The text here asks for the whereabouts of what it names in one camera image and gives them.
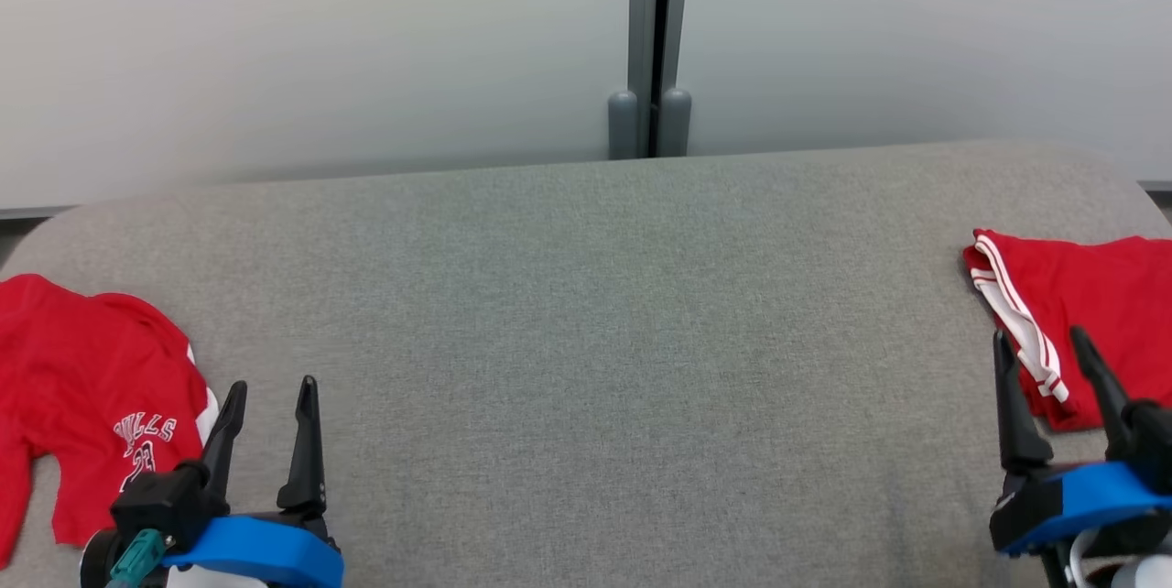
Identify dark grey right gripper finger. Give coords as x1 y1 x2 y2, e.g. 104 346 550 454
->
1069 325 1138 463
993 330 1054 476

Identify red white basketball jersey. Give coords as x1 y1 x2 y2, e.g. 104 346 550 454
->
961 228 1172 433

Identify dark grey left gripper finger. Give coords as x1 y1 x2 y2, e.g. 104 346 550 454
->
195 380 249 517
277 375 328 517

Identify black cable with teal connector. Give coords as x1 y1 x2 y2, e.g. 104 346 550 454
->
105 528 172 588

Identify grey metal partition post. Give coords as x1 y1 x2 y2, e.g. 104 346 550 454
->
608 0 694 160

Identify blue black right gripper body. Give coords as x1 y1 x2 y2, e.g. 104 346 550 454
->
989 460 1172 558

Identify red shorts with white stripe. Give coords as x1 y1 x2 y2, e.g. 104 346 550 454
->
0 273 221 571

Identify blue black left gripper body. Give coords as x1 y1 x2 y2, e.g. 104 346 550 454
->
163 506 345 588

